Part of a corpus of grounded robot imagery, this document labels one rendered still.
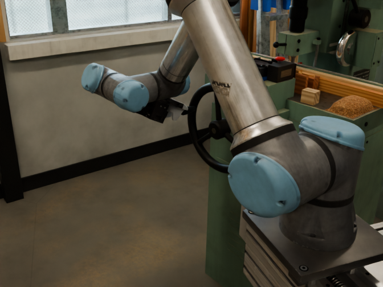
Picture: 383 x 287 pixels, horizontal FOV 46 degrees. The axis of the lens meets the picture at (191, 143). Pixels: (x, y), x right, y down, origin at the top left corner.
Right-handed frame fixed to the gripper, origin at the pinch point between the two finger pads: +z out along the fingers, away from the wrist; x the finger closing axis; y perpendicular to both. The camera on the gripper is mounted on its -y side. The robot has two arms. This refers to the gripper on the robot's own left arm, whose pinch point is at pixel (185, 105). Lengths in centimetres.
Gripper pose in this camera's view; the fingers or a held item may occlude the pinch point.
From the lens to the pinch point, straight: 139.5
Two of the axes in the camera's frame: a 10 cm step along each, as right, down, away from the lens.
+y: -4.0, 9.1, 1.0
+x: 6.2, 3.5, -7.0
